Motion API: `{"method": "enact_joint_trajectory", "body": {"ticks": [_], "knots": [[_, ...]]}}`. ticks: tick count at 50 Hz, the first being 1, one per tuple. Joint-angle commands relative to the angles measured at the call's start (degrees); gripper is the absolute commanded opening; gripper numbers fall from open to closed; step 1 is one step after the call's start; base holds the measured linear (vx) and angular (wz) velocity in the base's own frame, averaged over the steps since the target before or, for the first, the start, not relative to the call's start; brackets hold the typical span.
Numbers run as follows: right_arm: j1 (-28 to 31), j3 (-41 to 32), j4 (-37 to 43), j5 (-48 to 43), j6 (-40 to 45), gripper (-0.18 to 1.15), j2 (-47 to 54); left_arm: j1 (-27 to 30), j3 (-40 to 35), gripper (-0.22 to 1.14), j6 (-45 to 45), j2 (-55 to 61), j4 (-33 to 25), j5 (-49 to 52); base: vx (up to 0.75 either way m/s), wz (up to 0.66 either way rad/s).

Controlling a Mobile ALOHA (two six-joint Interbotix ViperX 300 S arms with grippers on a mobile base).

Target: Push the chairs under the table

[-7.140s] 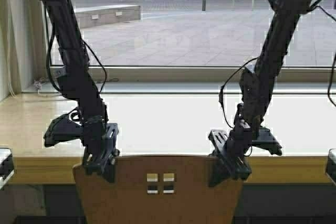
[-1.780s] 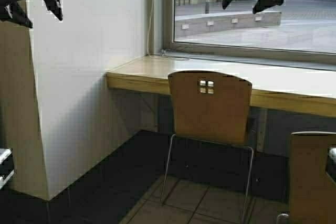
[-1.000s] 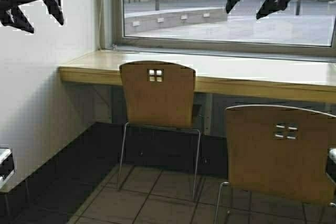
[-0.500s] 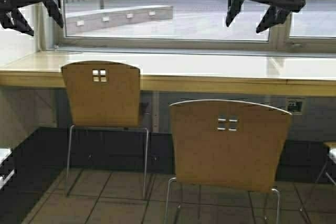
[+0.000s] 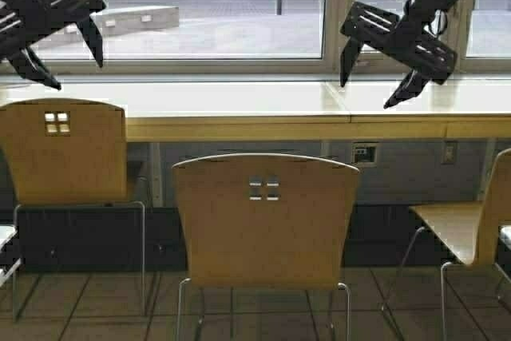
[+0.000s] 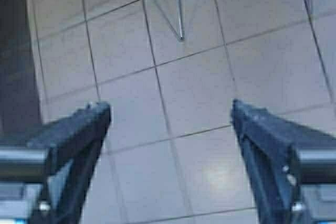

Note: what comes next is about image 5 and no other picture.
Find outdoor concrete bench wall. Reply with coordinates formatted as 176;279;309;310
93;6;180;36

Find grey wall socket box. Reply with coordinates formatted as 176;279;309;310
351;142;379;167

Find robot base right corner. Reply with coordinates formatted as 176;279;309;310
499;225;511;251

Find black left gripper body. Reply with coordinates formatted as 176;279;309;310
1;0;106;57

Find robot base left corner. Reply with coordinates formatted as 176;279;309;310
1;224;22;286

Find wood chair pushed in left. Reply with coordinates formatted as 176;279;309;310
0;97;147;322

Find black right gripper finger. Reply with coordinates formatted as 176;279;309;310
383;69;430;109
339;38;363;87

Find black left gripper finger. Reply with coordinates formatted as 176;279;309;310
77;17;104;68
8;47;61;90

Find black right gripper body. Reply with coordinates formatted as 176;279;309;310
339;0;458;85

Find wood chair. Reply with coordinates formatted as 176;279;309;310
172;153;361;341
380;149;510;340

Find wall power outlet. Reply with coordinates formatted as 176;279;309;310
441;141;458;165

